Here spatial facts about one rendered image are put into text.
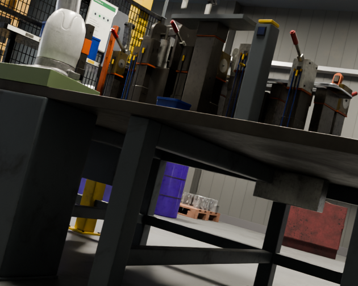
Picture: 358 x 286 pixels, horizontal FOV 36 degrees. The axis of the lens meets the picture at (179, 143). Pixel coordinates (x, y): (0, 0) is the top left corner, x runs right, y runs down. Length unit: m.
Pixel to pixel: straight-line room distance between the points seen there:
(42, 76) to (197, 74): 0.62
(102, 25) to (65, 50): 1.39
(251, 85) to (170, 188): 4.82
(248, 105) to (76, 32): 0.72
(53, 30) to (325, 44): 6.91
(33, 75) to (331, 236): 5.42
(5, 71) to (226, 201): 6.90
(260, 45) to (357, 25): 6.68
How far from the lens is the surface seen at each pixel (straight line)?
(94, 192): 3.72
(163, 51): 2.63
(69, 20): 2.23
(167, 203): 6.87
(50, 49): 2.20
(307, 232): 7.05
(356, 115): 8.39
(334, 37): 8.82
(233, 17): 2.23
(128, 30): 2.94
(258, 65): 2.13
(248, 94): 2.12
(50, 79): 2.06
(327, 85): 2.29
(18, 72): 2.17
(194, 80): 2.28
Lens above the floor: 0.49
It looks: 4 degrees up
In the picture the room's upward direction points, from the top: 14 degrees clockwise
